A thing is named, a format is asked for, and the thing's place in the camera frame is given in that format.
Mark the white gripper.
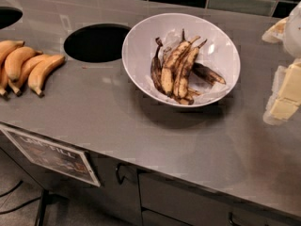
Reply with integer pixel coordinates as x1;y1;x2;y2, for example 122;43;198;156
261;2;301;125

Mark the spotted brown banana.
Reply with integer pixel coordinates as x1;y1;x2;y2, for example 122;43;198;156
173;40;207;99
161;36;200;97

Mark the dark banana peel right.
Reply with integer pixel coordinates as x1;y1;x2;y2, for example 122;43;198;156
193;63;226;86

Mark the dark banana peel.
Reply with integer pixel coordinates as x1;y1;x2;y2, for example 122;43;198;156
193;63;226;86
150;38;163;92

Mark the white bowl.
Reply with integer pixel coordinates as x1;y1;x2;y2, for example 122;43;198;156
122;13;241;108

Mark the dark banana peel left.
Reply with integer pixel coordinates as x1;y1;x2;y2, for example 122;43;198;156
150;38;163;92

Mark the yellow banana rightmost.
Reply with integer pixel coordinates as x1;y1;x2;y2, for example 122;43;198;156
27;55;65;97

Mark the yellow banana middle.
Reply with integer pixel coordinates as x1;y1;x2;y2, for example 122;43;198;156
5;46;42;82

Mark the yellow banana top left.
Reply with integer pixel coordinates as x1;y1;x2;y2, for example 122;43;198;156
0;40;24;65

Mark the yellow banana at edge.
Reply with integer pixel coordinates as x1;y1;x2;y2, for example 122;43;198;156
0;66;8;97

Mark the white paper liner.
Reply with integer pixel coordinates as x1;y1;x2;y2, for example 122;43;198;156
146;29;229;106

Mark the grey cabinet drawer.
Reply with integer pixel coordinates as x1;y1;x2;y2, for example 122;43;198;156
138;173;301;226

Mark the landfill sign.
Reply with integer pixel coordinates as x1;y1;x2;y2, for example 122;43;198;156
1;126;101;186

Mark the black cabinet handle right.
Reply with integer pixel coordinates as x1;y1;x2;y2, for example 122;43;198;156
229;212;247;226

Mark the black cabinet handle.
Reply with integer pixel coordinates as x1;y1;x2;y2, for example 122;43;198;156
229;212;247;226
115;163;126;185

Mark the black cabinet handle left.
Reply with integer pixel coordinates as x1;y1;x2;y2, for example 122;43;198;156
115;163;126;185

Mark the black floor cable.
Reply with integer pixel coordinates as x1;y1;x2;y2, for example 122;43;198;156
0;180;43;215

